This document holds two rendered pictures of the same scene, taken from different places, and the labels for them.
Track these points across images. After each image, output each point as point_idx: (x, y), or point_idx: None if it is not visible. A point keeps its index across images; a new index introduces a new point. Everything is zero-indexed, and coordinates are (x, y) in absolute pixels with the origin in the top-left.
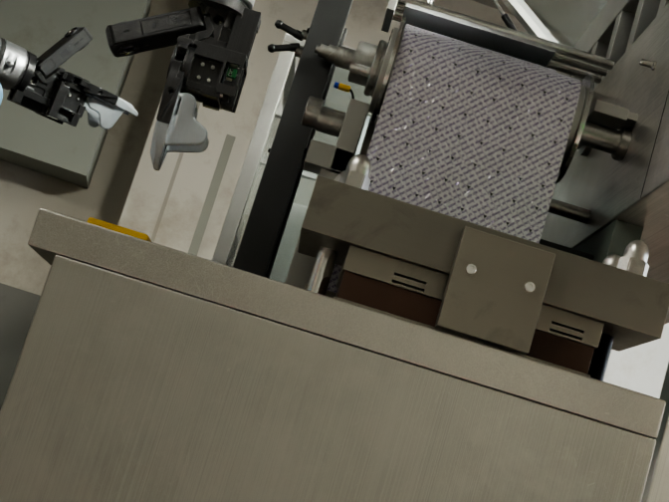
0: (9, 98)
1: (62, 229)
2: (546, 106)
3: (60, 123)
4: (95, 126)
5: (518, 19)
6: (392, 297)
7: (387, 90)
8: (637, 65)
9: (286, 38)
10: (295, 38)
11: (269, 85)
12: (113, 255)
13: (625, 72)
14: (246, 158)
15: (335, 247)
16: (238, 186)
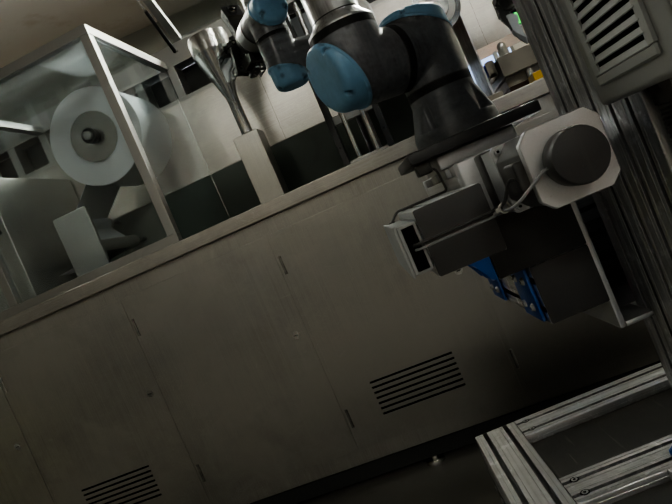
0: (255, 59)
1: None
2: None
3: (234, 80)
4: (228, 82)
5: (153, 12)
6: None
7: (460, 13)
8: (403, 8)
9: (87, 30)
10: (90, 30)
11: (102, 64)
12: None
13: (384, 13)
14: (125, 117)
15: (536, 64)
16: (134, 136)
